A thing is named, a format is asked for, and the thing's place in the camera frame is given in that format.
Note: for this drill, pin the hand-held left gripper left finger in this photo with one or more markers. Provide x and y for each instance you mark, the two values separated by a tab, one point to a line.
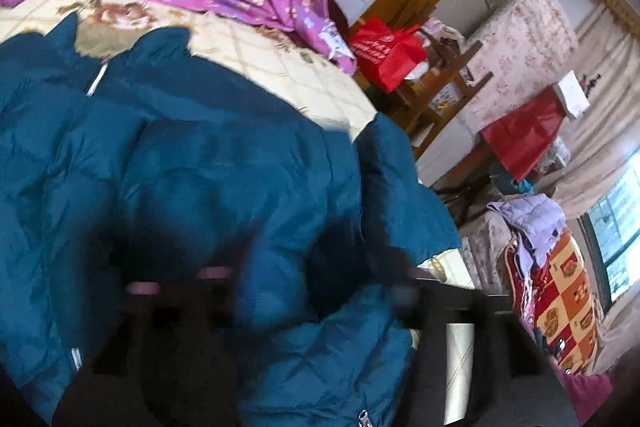
165	322

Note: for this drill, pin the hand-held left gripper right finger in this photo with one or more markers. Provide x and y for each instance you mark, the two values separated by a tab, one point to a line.
430	307

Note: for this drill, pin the teal puffer jacket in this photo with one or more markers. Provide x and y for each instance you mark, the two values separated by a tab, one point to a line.
200	157

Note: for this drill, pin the lilac padded jacket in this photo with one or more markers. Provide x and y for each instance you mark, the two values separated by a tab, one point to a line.
535	222

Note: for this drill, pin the red orange checkered blanket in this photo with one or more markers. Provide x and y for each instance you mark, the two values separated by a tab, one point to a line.
570	302

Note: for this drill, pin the teal cloth bundle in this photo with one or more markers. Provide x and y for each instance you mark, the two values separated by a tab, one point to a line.
512	182

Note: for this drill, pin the magenta cloth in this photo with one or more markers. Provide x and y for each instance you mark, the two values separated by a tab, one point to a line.
590	399

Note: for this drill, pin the red paper bag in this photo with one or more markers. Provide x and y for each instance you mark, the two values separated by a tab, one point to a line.
525	132

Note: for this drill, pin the window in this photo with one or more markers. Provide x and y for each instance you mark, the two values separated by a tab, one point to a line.
617	227

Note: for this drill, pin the wooden chair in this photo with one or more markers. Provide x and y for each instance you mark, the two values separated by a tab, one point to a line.
445	77

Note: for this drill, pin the beige curtain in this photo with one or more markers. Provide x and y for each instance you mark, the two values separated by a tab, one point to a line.
600	117

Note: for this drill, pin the white box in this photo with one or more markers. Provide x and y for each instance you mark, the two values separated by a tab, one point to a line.
574	94

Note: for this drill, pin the red shopping bag white print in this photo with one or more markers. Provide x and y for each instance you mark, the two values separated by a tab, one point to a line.
387	52

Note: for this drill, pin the cream rose print bed sheet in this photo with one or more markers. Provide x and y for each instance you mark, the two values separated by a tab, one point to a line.
280	67

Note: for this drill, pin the floral covered mattress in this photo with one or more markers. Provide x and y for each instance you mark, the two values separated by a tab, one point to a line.
525	42

